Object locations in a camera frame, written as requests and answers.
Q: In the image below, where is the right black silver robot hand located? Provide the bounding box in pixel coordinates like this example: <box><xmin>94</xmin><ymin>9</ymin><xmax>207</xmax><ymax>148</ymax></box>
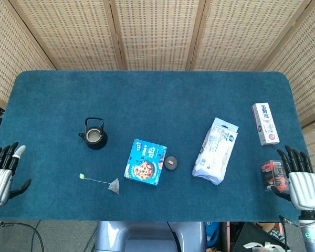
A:
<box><xmin>270</xmin><ymin>145</ymin><xmax>315</xmax><ymax>211</ymax></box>

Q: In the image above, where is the pyramid tea bag with string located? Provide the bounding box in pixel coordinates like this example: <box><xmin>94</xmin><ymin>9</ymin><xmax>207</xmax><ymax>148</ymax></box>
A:
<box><xmin>79</xmin><ymin>173</ymin><xmax>121</xmax><ymax>195</ymax></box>

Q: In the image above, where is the black cast iron teapot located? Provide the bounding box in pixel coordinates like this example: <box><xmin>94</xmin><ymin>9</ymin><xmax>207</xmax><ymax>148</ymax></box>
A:
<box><xmin>78</xmin><ymin>117</ymin><xmax>109</xmax><ymax>150</ymax></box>

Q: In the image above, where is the black teapot lid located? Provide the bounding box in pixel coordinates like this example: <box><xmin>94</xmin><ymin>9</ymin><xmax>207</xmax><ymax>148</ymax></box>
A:
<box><xmin>164</xmin><ymin>156</ymin><xmax>179</xmax><ymax>171</ymax></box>

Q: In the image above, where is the red black clear box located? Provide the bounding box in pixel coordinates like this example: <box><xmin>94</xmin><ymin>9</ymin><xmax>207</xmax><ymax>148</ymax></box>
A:
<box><xmin>260</xmin><ymin>160</ymin><xmax>292</xmax><ymax>192</ymax></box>

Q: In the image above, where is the white pink toothpaste box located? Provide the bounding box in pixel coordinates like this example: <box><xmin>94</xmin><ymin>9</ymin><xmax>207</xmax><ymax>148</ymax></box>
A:
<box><xmin>251</xmin><ymin>102</ymin><xmax>280</xmax><ymax>146</ymax></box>

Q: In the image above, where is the black box on floor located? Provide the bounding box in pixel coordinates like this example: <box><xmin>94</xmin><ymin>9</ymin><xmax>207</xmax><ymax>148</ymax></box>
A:
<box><xmin>230</xmin><ymin>222</ymin><xmax>291</xmax><ymax>252</ymax></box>

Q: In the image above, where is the white blue plastic package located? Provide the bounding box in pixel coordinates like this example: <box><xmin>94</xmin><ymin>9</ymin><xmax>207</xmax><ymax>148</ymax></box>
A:
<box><xmin>192</xmin><ymin>117</ymin><xmax>239</xmax><ymax>186</ymax></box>

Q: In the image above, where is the blue chocolate cookie box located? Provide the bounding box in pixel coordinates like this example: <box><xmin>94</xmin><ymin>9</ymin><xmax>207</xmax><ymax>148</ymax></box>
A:
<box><xmin>123</xmin><ymin>139</ymin><xmax>167</xmax><ymax>187</ymax></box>

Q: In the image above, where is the grey-blue robot torso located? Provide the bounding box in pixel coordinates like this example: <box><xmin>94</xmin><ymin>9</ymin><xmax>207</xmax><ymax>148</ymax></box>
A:
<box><xmin>94</xmin><ymin>221</ymin><xmax>208</xmax><ymax>252</ymax></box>

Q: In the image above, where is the blue carpet table mat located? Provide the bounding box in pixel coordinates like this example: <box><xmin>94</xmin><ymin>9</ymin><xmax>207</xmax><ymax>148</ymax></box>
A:
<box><xmin>0</xmin><ymin>70</ymin><xmax>313</xmax><ymax>223</ymax></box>

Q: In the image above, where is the woven bamboo folding screen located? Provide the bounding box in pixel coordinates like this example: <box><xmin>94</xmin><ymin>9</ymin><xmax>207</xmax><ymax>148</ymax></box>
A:
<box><xmin>0</xmin><ymin>0</ymin><xmax>315</xmax><ymax>184</ymax></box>

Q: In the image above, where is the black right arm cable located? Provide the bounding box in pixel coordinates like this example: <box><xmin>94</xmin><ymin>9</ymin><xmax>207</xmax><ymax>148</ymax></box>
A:
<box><xmin>279</xmin><ymin>215</ymin><xmax>300</xmax><ymax>228</ymax></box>

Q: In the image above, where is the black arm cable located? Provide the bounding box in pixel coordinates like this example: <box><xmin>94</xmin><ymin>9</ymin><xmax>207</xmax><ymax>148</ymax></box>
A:
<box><xmin>0</xmin><ymin>222</ymin><xmax>45</xmax><ymax>252</ymax></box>
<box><xmin>279</xmin><ymin>215</ymin><xmax>300</xmax><ymax>228</ymax></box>

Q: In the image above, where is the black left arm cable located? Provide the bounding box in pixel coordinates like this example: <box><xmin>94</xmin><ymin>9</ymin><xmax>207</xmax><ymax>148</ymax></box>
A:
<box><xmin>0</xmin><ymin>222</ymin><xmax>45</xmax><ymax>252</ymax></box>

